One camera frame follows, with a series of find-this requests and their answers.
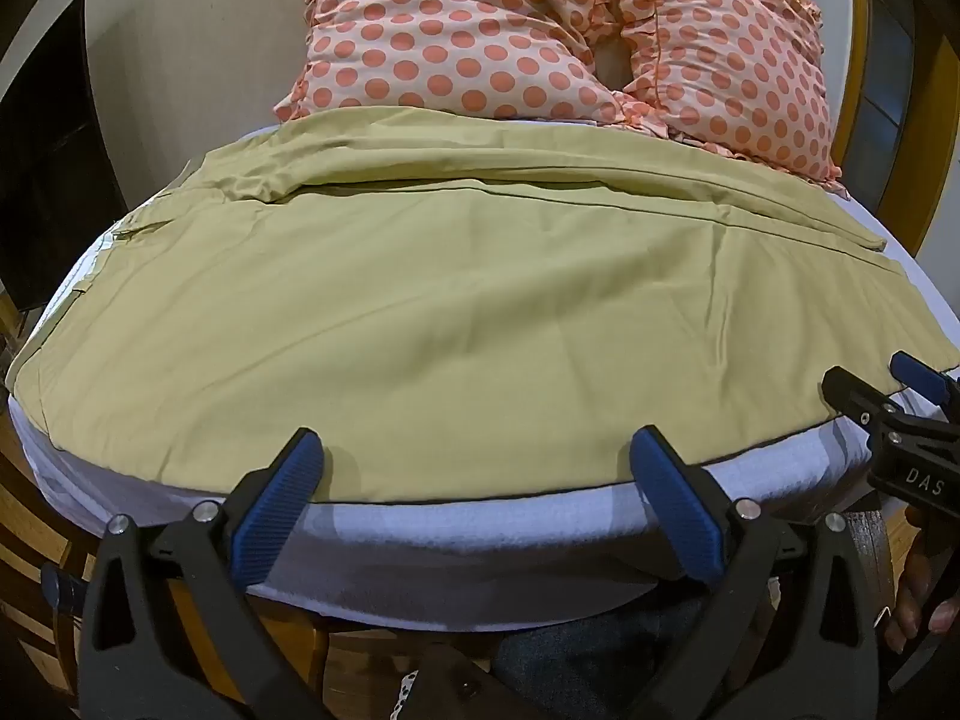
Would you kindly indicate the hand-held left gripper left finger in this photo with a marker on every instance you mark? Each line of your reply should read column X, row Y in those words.
column 271, row 516

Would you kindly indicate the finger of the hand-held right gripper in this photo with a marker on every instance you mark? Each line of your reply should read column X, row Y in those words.
column 851, row 390
column 921, row 379

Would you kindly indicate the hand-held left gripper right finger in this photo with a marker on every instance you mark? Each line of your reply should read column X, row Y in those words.
column 681, row 504

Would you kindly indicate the olive green bed sheet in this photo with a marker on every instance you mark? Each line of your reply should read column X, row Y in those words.
column 450, row 330

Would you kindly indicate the person's right hand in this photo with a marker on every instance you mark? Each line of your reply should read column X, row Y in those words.
column 909, row 585

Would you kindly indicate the person's denim-clad leg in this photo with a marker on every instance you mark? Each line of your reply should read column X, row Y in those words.
column 585, row 656

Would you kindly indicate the white mattress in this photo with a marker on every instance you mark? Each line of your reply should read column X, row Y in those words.
column 465, row 540

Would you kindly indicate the wooden framed glass window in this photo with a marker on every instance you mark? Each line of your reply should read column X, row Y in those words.
column 900, row 90

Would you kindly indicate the orange polka dot pillow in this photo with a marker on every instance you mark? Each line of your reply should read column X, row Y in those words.
column 450, row 22
column 735, row 60

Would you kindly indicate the dark television screen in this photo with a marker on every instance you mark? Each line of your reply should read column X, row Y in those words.
column 52, row 165

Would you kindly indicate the wooden bed frame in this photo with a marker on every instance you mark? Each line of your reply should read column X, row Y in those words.
column 37, row 540

